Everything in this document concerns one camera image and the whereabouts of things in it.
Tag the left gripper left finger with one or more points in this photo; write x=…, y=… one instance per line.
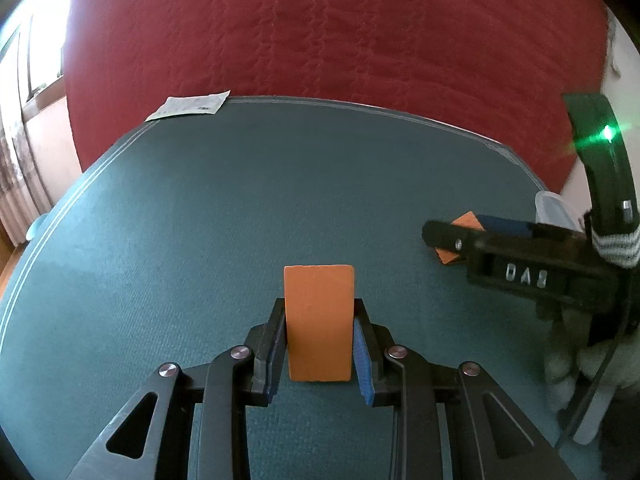
x=202, y=408

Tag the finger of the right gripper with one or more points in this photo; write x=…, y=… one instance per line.
x=428, y=237
x=504, y=226

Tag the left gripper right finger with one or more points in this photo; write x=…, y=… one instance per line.
x=447, y=419

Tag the tall orange striped wedge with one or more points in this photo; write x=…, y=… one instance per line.
x=319, y=315

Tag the gloved right hand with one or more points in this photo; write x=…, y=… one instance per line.
x=603, y=349

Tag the clear plastic bowl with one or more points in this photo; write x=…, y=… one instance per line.
x=552, y=209

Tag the red quilted sofa back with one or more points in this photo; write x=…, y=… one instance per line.
x=495, y=67

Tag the white paper packet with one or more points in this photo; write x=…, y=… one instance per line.
x=190, y=105

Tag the window with curtain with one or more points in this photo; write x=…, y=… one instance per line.
x=39, y=161

